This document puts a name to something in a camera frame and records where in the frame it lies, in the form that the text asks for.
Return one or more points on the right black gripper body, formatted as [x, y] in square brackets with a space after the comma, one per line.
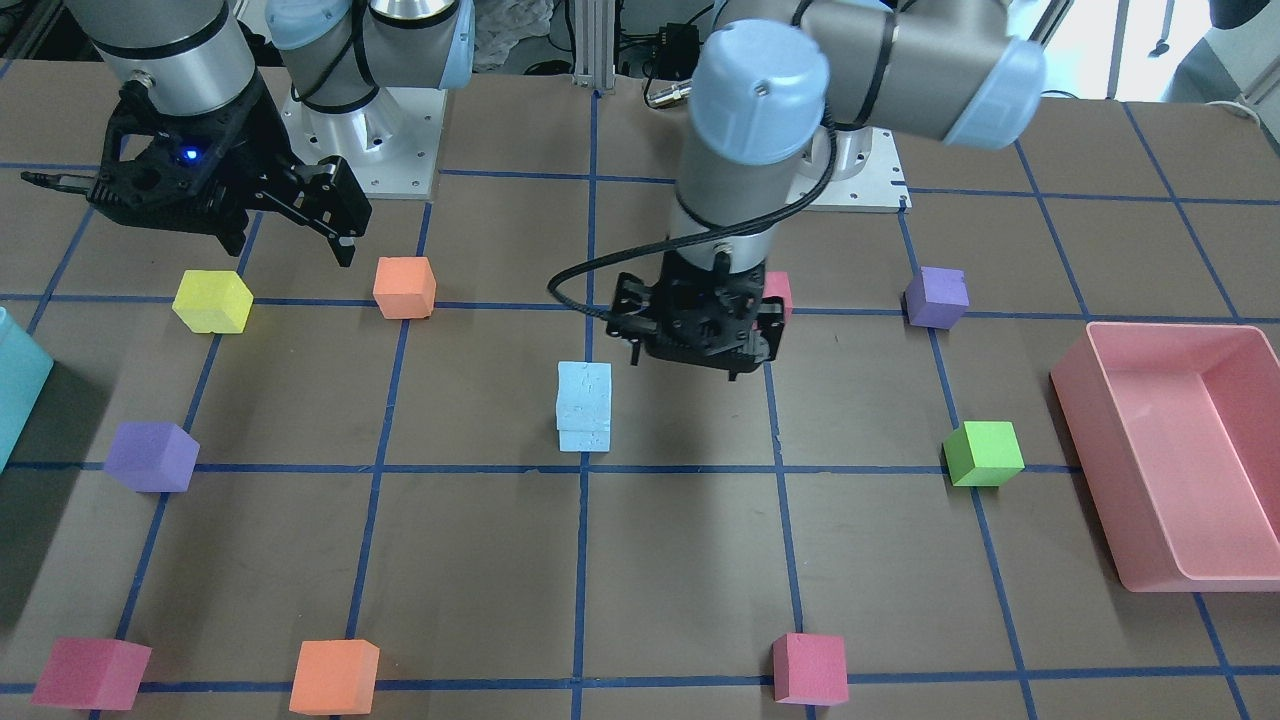
[253, 141]

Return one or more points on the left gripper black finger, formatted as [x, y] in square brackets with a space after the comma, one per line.
[630, 316]
[751, 348]

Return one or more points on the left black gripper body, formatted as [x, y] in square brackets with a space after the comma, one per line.
[631, 297]

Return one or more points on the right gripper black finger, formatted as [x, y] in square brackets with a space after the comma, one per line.
[325, 197]

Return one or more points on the light blue block arm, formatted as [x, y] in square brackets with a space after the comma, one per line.
[584, 441]
[584, 396]

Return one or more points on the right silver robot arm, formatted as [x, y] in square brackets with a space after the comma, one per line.
[339, 54]

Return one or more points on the magenta foam block far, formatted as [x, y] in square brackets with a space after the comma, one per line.
[777, 290]

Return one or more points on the magenta foam block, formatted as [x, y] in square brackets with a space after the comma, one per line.
[86, 673]
[810, 669]
[777, 290]

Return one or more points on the orange foam block far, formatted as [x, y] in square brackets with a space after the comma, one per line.
[404, 288]

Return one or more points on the orange foam block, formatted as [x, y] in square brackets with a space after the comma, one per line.
[335, 678]
[404, 288]

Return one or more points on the yellow foam block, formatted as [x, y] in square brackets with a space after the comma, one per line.
[213, 301]

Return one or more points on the purple foam block far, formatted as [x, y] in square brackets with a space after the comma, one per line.
[937, 297]

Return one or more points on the purple foam block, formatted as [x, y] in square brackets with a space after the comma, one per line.
[152, 457]
[937, 297]

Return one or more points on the silver cylinder connector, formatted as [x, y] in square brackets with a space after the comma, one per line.
[668, 97]

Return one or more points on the green foam block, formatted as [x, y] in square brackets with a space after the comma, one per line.
[983, 454]

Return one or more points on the black power adapter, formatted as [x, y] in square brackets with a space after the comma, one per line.
[676, 52]

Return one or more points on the cyan plastic bin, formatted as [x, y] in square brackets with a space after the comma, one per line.
[25, 367]

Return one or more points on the purple foam block near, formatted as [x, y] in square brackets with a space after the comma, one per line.
[152, 457]

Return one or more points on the pink plastic bin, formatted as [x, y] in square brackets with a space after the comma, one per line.
[1177, 430]

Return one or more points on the orange foam block near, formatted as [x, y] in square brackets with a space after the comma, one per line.
[335, 678]

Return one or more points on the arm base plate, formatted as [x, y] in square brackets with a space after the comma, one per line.
[867, 175]
[392, 144]

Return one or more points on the aluminium frame post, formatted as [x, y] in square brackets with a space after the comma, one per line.
[594, 24]

